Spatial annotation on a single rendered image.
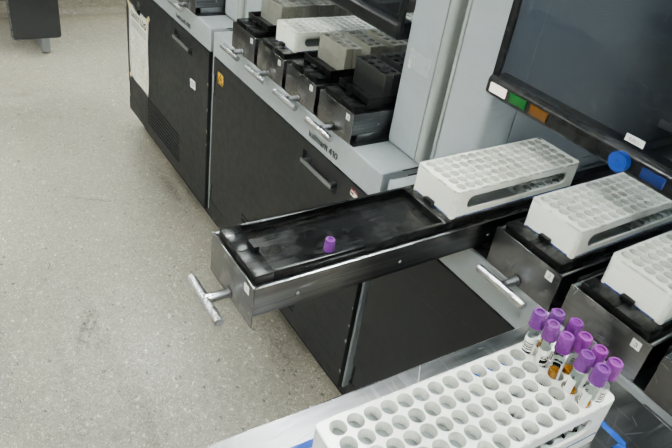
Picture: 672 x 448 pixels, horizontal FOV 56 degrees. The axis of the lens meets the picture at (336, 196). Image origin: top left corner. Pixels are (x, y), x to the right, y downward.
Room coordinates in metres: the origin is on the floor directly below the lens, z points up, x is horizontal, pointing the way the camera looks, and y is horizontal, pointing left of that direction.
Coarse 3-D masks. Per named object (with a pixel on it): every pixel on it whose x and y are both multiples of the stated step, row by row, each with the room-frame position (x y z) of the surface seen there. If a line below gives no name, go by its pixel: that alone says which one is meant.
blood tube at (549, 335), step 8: (552, 320) 0.50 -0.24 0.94; (544, 328) 0.49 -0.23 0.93; (552, 328) 0.49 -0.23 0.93; (544, 336) 0.49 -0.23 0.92; (552, 336) 0.49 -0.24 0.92; (544, 344) 0.49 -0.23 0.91; (552, 344) 0.49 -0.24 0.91; (536, 352) 0.50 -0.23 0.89; (544, 352) 0.49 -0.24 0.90; (536, 360) 0.49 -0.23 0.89; (544, 360) 0.49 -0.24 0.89
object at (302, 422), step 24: (504, 336) 0.59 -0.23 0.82; (432, 360) 0.53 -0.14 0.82; (456, 360) 0.54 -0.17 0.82; (384, 384) 0.48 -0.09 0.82; (408, 384) 0.49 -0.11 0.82; (312, 408) 0.44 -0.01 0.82; (336, 408) 0.44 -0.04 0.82; (624, 408) 0.51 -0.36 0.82; (264, 432) 0.40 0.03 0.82; (288, 432) 0.40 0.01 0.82; (312, 432) 0.41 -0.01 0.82; (600, 432) 0.47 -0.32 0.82; (624, 432) 0.47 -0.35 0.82; (648, 432) 0.48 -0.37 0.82
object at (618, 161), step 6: (618, 150) 0.81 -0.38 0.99; (612, 156) 0.81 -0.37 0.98; (618, 156) 0.80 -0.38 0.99; (624, 156) 0.80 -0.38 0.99; (612, 162) 0.81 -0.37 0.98; (618, 162) 0.80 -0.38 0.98; (624, 162) 0.79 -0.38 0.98; (630, 162) 0.80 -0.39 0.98; (612, 168) 0.80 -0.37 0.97; (618, 168) 0.80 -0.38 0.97; (624, 168) 0.79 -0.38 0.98
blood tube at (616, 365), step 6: (612, 360) 0.46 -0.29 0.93; (618, 360) 0.46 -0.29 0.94; (612, 366) 0.45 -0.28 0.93; (618, 366) 0.45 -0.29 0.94; (612, 372) 0.45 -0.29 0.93; (618, 372) 0.45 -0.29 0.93; (612, 378) 0.45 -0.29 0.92; (606, 384) 0.45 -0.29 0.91; (600, 390) 0.45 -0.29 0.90; (606, 390) 0.45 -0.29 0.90; (600, 396) 0.45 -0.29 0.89; (588, 420) 0.45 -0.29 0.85
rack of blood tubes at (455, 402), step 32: (512, 352) 0.51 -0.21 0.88; (416, 384) 0.43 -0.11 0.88; (448, 384) 0.45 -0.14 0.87; (480, 384) 0.45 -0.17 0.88; (512, 384) 0.45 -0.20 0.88; (544, 384) 0.47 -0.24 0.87; (352, 416) 0.39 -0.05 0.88; (384, 416) 0.39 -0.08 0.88; (416, 416) 0.41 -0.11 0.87; (448, 416) 0.40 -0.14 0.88; (480, 416) 0.42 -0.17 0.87; (512, 416) 0.45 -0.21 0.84; (544, 416) 0.42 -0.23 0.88; (576, 416) 0.43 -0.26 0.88
